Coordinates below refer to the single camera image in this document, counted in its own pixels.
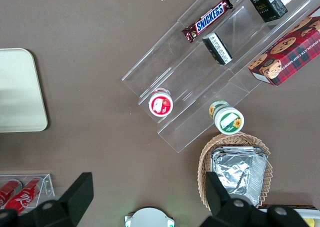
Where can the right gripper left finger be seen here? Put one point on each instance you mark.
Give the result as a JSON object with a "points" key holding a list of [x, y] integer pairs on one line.
{"points": [[67, 204]]}

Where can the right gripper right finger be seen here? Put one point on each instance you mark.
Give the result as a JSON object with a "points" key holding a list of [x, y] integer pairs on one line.
{"points": [[225, 209]]}

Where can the light wicker basket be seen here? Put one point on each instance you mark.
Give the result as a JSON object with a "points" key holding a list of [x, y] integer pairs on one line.
{"points": [[203, 167]]}

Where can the beige plastic tray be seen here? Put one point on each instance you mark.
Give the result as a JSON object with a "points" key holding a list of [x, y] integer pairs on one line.
{"points": [[17, 92]]}

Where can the clear acrylic bottle rack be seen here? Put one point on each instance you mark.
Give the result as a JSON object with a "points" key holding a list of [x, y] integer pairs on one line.
{"points": [[48, 187]]}

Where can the stacked aluminium foil trays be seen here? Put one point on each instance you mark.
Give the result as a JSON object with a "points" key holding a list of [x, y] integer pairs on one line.
{"points": [[237, 172]]}

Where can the red cola bottle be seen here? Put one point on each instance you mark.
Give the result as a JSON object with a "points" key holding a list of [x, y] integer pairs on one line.
{"points": [[8, 190], [23, 194]]}

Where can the yellow snack packet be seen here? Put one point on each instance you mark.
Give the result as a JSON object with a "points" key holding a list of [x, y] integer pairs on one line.
{"points": [[310, 223]]}

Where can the green lid cup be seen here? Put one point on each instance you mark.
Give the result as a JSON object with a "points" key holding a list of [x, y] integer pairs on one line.
{"points": [[228, 120]]}

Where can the white rectangular snack bin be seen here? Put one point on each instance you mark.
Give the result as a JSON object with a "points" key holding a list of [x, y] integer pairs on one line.
{"points": [[316, 213]]}

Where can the red lid cup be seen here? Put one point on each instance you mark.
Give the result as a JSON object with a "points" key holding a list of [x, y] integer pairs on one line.
{"points": [[160, 104]]}

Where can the clear acrylic step shelf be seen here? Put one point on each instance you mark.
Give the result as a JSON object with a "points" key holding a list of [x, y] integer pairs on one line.
{"points": [[190, 69]]}

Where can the small black carton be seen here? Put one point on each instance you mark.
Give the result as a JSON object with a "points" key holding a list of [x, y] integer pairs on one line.
{"points": [[218, 49], [268, 4]]}

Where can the red tartan cookie box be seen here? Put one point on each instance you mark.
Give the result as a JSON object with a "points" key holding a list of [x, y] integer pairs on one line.
{"points": [[287, 57]]}

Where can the Snickers bar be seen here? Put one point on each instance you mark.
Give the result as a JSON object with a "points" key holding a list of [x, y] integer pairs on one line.
{"points": [[208, 19]]}

